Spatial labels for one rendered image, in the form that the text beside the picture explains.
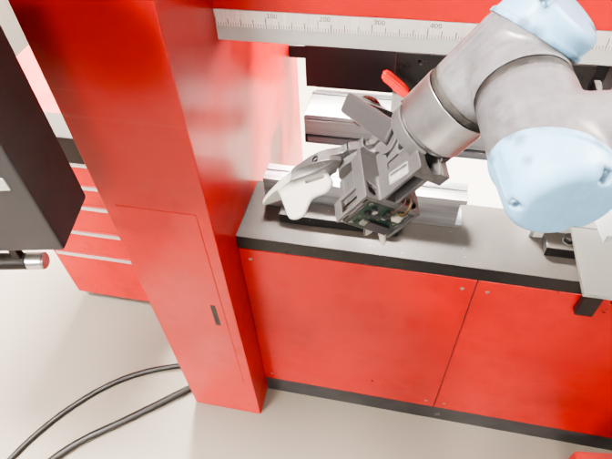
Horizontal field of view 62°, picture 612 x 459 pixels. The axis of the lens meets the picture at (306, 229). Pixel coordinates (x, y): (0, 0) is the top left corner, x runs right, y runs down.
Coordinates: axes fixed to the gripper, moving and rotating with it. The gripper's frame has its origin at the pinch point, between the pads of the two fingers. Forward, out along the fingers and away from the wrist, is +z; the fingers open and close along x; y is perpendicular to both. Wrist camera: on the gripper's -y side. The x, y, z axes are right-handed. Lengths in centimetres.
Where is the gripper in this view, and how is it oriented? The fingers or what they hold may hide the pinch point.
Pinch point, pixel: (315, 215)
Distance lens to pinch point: 64.6
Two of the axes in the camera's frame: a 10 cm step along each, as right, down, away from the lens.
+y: 0.5, 8.4, -5.4
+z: -5.2, 4.8, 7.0
